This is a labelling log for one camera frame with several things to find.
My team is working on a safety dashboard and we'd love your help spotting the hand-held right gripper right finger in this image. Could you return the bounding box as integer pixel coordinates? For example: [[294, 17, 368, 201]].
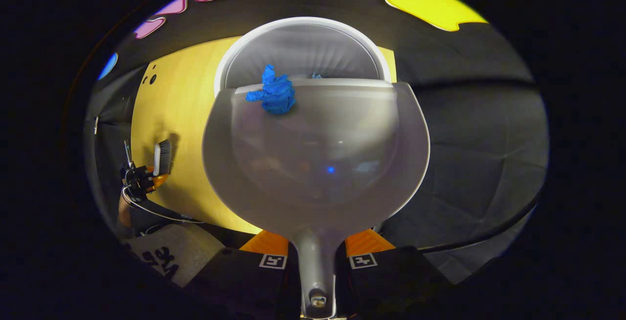
[[336, 229, 455, 320]]

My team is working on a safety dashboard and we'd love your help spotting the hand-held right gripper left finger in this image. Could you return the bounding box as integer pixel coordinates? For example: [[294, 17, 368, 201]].
[[188, 230, 300, 320]]

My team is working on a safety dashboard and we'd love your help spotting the small grey broom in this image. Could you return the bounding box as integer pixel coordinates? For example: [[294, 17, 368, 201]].
[[153, 139, 173, 178]]

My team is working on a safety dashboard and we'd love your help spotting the grey dustpan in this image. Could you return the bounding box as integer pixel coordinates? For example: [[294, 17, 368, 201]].
[[201, 78, 431, 320]]

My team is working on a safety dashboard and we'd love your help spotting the dark blue paper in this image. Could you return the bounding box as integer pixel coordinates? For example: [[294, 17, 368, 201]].
[[245, 64, 296, 115]]

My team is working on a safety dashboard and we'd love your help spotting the white ribbed garbage bin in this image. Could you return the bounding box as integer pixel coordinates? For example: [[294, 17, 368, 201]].
[[214, 16, 392, 96]]

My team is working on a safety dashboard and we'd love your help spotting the person's grey printed clothing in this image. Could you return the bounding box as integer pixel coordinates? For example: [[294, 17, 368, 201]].
[[125, 222, 225, 289]]

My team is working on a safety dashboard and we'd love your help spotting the black backdrop cloth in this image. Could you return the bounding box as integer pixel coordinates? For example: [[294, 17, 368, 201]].
[[83, 0, 549, 281]]

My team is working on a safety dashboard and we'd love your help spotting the thin white cable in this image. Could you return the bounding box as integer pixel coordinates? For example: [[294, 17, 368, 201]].
[[121, 185, 203, 224]]

